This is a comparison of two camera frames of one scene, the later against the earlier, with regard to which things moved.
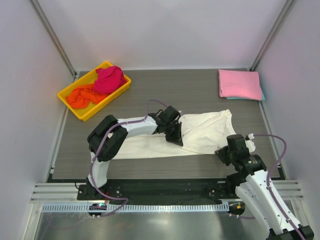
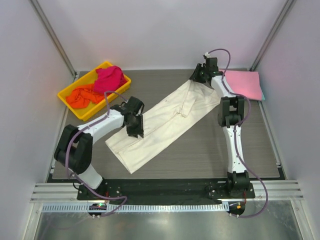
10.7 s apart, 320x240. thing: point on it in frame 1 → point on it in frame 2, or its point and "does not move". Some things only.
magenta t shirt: (109, 79) does not move
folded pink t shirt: (239, 84) does not move
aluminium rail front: (292, 190) does not move
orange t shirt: (81, 97) does not move
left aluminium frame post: (54, 40) does not move
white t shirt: (200, 133) → (164, 116)
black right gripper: (221, 154) → (194, 76)
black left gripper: (177, 138) → (139, 130)
